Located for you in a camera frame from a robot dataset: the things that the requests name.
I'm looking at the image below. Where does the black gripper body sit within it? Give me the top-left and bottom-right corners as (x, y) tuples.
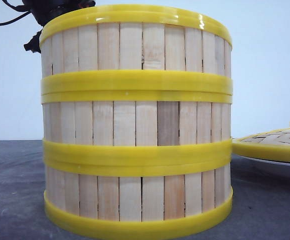
(23, 0), (96, 54)

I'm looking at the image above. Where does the one-bun bamboo steamer tier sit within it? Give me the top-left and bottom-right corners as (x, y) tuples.
(39, 4), (233, 104)

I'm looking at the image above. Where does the three-bun bamboo steamer tier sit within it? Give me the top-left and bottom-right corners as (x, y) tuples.
(43, 101), (231, 172)

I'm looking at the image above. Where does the yellow bamboo steamer lid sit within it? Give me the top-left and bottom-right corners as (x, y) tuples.
(232, 127), (290, 163)

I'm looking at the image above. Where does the two-bun bottom steamer tier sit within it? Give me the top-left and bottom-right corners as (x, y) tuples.
(44, 177), (233, 240)

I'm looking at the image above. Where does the white plate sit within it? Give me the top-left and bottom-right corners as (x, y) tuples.
(232, 154), (290, 178)

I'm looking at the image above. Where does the black cable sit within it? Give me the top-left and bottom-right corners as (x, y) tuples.
(0, 0), (33, 27)

